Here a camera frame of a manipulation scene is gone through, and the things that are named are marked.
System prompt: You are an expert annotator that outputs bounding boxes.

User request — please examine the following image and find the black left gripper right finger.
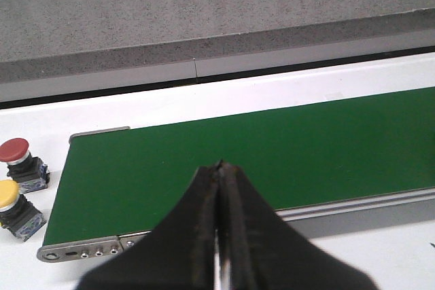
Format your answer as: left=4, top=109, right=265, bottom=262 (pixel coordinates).
left=217, top=162, right=377, bottom=289

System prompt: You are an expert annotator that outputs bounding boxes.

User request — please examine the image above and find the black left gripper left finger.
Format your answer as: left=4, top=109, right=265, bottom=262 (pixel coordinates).
left=77, top=166, right=219, bottom=289

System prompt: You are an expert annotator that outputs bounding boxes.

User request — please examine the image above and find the red mushroom push button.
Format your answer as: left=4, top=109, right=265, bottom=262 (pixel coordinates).
left=1, top=138, right=50, bottom=194

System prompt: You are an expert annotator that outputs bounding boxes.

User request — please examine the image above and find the metal conveyor end plate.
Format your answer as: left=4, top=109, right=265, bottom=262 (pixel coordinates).
left=37, top=236, right=123, bottom=263

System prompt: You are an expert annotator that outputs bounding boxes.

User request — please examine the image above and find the green conveyor belt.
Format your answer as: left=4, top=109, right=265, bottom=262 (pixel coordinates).
left=43, top=88, right=434, bottom=245

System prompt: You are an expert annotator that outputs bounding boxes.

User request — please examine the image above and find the aluminium conveyor side rail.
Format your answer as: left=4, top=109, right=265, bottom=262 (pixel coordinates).
left=118, top=187, right=435, bottom=249

